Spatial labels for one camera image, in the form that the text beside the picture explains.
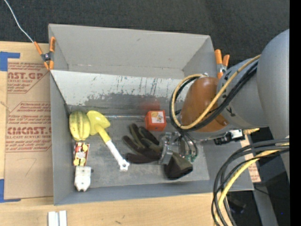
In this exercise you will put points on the dark brown glove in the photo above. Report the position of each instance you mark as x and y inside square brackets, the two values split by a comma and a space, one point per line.
[145, 150]

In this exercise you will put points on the orange cube box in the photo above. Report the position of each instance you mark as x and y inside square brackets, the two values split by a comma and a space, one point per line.
[155, 122]

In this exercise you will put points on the red packet with toy pieces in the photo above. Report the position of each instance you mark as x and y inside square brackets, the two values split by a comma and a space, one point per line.
[81, 153]

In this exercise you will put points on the yellow-green striped toy squash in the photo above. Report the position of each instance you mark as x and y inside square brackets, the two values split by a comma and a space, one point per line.
[79, 126]

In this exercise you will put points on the white plastic block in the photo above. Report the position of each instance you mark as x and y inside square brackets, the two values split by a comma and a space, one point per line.
[82, 176]

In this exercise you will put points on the grey metal bin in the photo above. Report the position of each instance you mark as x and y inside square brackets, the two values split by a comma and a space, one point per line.
[122, 53]

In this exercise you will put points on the brown cardboard board, red print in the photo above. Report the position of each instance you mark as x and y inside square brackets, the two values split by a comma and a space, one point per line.
[28, 168]

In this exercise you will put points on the black cylinder on white bracket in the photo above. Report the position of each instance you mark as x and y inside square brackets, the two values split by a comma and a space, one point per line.
[231, 135]

